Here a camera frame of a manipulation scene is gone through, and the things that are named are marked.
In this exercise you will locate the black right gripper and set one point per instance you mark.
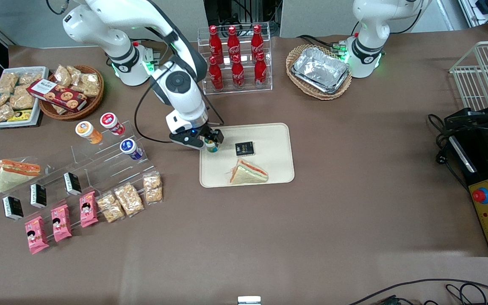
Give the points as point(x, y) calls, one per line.
point(208, 133)

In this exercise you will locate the green gum bottle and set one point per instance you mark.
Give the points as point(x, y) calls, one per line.
point(211, 146)

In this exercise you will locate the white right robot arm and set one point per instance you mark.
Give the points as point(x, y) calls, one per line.
point(180, 84)

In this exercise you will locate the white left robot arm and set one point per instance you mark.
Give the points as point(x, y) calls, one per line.
point(367, 25)

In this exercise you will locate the beige serving tray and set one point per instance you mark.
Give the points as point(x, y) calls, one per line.
point(269, 144)

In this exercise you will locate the blue gum bottle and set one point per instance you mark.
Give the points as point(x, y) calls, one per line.
point(130, 148)

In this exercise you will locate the red gum bottle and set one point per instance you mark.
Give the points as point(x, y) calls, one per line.
point(112, 123)

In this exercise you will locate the orange gum bottle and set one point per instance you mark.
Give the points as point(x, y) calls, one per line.
point(88, 132)

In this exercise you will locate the aluminium foil tray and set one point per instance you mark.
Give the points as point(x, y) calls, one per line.
point(320, 70)

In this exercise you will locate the small black box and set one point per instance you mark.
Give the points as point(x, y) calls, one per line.
point(245, 148)
point(73, 183)
point(38, 195)
point(13, 208)

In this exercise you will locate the wrapped triangle sandwich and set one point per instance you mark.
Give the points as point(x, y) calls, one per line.
point(248, 174)
point(13, 176)

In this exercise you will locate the black control box yellow panel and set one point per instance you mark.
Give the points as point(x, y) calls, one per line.
point(487, 169)

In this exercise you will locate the clear acrylic bottle rack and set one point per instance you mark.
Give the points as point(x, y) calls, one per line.
point(246, 90)

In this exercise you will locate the red cola bottle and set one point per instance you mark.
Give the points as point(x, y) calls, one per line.
point(216, 76)
point(260, 72)
point(233, 42)
point(257, 40)
point(238, 74)
point(215, 42)

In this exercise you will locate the red emergency stop button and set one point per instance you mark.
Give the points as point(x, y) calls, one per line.
point(480, 195)

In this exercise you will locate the clear acrylic tiered stand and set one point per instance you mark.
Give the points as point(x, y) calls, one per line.
point(119, 180)

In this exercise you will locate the light wicker basket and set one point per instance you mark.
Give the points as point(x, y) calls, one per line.
point(311, 93)

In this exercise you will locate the brown wicker basket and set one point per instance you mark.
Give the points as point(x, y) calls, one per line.
point(93, 103)

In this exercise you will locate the black equipment rack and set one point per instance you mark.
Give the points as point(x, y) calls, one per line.
point(244, 10)

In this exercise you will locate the pink snack pack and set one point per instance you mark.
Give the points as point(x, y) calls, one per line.
point(61, 223)
point(88, 209)
point(36, 235)

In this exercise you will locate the red cookie box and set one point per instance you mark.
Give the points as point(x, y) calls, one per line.
point(57, 95)

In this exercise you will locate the small silver metal block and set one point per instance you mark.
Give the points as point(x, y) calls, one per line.
point(249, 300)

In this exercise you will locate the white plastic bin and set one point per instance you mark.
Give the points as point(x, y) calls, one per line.
point(42, 72)

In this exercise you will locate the yellow snack pack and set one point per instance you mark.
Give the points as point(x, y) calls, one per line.
point(21, 115)

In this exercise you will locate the small circuit board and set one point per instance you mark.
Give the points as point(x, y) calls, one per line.
point(390, 300)

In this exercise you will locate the metal frame shelf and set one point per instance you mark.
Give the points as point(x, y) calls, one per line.
point(485, 8)

